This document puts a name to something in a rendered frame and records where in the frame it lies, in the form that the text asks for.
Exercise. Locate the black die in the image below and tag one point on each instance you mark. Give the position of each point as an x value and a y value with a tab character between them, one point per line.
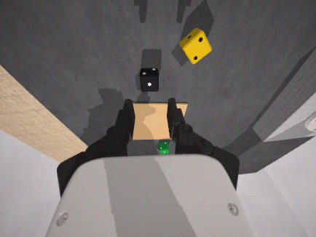
149	78

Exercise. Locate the green die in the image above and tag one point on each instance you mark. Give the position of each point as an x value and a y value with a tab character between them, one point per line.
163	147

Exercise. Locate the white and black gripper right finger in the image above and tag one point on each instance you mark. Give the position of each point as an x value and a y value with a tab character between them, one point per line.
189	142

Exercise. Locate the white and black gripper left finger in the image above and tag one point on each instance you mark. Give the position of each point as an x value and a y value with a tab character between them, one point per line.
113	144

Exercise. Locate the yellow die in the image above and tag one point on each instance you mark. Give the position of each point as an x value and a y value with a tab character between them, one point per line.
195	45

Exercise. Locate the tan flat mat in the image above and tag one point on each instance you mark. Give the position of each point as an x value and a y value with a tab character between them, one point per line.
151	120

